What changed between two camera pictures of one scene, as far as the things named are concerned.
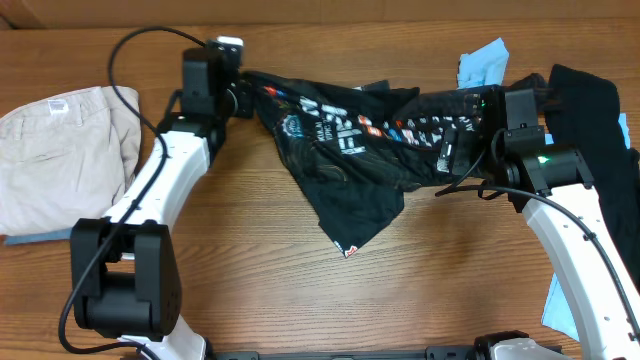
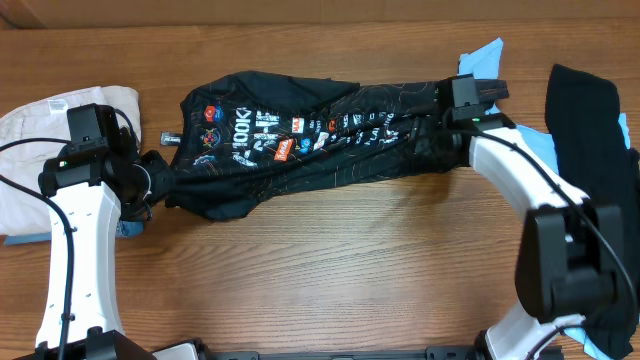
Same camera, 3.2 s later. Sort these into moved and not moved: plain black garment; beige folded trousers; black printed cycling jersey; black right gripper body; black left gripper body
Moved: black left gripper body; black right gripper body; black printed cycling jersey
Not moved: beige folded trousers; plain black garment
